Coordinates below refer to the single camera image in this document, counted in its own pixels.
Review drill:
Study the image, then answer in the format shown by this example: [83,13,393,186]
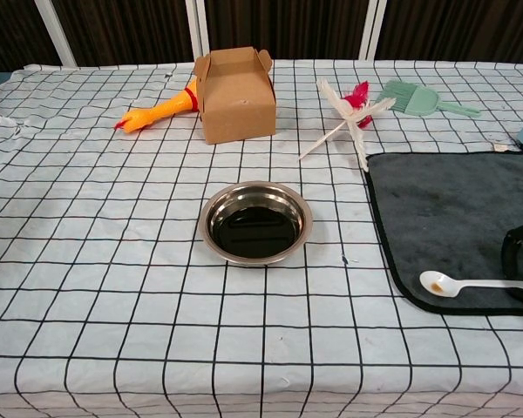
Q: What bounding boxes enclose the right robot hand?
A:
[500,219,523,306]

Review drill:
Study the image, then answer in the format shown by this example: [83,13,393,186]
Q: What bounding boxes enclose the white plastic spoon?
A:
[419,270,523,299]

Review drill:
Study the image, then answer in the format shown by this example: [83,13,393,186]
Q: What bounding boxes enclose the dark grey mat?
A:
[364,150,523,317]

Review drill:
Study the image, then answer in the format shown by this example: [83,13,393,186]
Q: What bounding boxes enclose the steel bowl with dark liquid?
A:
[199,180,314,267]

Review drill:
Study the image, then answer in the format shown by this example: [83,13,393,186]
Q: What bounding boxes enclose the green brush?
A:
[377,79,482,118]

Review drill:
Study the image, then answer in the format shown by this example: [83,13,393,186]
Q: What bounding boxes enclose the brown cardboard box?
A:
[194,47,277,145]

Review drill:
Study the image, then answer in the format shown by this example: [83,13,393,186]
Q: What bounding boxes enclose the yellow rubber chicken toy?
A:
[113,78,200,134]

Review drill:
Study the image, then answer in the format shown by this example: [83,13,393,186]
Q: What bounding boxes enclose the white checked tablecloth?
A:
[0,58,523,418]

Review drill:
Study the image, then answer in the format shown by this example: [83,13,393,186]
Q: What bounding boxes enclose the white partition frame post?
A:
[33,0,76,67]
[357,0,388,61]
[185,0,214,60]

